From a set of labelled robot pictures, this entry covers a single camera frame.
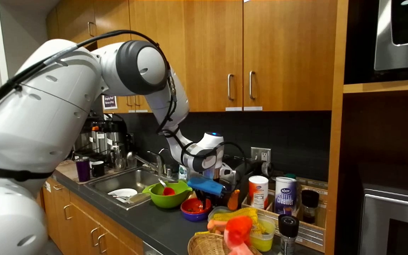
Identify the clear plastic container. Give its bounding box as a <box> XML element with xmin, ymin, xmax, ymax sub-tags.
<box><xmin>208</xmin><ymin>206</ymin><xmax>278</xmax><ymax>254</ymax></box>

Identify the stainless steel microwave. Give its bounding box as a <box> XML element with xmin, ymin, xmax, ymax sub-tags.
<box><xmin>375</xmin><ymin>0</ymin><xmax>408</xmax><ymax>71</ymax></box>

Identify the white plate in sink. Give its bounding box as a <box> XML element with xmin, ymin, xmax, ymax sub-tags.
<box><xmin>108</xmin><ymin>189</ymin><xmax>138</xmax><ymax>199</ymax></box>

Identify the wall power outlet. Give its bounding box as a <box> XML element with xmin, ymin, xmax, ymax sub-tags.
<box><xmin>251</xmin><ymin>148</ymin><xmax>271</xmax><ymax>175</ymax></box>

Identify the dark spice jar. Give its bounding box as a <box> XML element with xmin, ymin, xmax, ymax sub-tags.
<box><xmin>302</xmin><ymin>190</ymin><xmax>319</xmax><ymax>224</ymax></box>

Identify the left cabinet door handle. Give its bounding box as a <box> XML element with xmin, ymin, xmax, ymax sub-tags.
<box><xmin>227</xmin><ymin>74</ymin><xmax>237</xmax><ymax>102</ymax></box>

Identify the black mug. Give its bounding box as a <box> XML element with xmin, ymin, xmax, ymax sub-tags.
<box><xmin>91</xmin><ymin>160</ymin><xmax>106</xmax><ymax>177</ymax></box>

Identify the right cabinet door handle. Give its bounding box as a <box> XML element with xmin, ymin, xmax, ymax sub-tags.
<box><xmin>249</xmin><ymin>71</ymin><xmax>257</xmax><ymax>101</ymax></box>

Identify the woven straw basket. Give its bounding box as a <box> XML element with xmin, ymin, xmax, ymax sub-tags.
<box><xmin>186</xmin><ymin>231</ymin><xmax>263</xmax><ymax>255</ymax></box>

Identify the green plastic bowl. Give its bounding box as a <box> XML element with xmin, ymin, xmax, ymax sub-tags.
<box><xmin>144</xmin><ymin>180</ymin><xmax>193</xmax><ymax>210</ymax></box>

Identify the orange toy carrot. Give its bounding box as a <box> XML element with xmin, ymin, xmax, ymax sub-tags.
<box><xmin>227</xmin><ymin>189</ymin><xmax>240</xmax><ymax>211</ymax></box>

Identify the stainless steel sink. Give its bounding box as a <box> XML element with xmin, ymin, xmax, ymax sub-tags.
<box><xmin>86</xmin><ymin>170</ymin><xmax>165</xmax><ymax>210</ymax></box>

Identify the cabinet door handle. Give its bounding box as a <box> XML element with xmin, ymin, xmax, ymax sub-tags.
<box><xmin>249</xmin><ymin>71</ymin><xmax>257</xmax><ymax>101</ymax></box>
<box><xmin>227</xmin><ymin>74</ymin><xmax>237</xmax><ymax>102</ymax></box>

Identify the blue white cylindrical canister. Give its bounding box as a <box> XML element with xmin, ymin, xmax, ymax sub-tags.
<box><xmin>276</xmin><ymin>177</ymin><xmax>297</xmax><ymax>214</ymax></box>

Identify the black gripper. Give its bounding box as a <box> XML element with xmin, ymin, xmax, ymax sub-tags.
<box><xmin>210</xmin><ymin>165</ymin><xmax>237</xmax><ymax>186</ymax></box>

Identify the wooden organizer tray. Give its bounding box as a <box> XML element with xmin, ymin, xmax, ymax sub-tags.
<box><xmin>243</xmin><ymin>177</ymin><xmax>328</xmax><ymax>253</ymax></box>

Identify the red object in green bowl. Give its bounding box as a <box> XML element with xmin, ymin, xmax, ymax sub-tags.
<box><xmin>162</xmin><ymin>187</ymin><xmax>176</xmax><ymax>196</ymax></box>

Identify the chrome sink faucet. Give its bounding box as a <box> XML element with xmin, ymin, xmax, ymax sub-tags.
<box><xmin>137</xmin><ymin>151</ymin><xmax>166</xmax><ymax>176</ymax></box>

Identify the purple cup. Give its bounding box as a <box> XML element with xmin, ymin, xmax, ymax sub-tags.
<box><xmin>76</xmin><ymin>158</ymin><xmax>91</xmax><ymax>182</ymax></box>

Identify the red bowl with blue rim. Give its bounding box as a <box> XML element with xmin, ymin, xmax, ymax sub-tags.
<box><xmin>181</xmin><ymin>199</ymin><xmax>213</xmax><ymax>223</ymax></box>

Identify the black coffee machine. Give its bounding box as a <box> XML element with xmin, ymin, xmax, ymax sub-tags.
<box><xmin>74</xmin><ymin>118</ymin><xmax>130</xmax><ymax>169</ymax></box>

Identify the black pepper grinder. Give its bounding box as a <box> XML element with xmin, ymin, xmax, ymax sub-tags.
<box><xmin>280</xmin><ymin>214</ymin><xmax>300</xmax><ymax>255</ymax></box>

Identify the stainless steel oven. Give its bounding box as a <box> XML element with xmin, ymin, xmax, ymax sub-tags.
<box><xmin>359</xmin><ymin>186</ymin><xmax>408</xmax><ymax>255</ymax></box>

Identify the orange pink plush toy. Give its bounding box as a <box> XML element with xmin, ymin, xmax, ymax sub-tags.
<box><xmin>208</xmin><ymin>216</ymin><xmax>254</xmax><ymax>255</ymax></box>

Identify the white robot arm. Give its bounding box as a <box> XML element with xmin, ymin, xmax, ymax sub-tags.
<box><xmin>0</xmin><ymin>32</ymin><xmax>225</xmax><ymax>255</ymax></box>

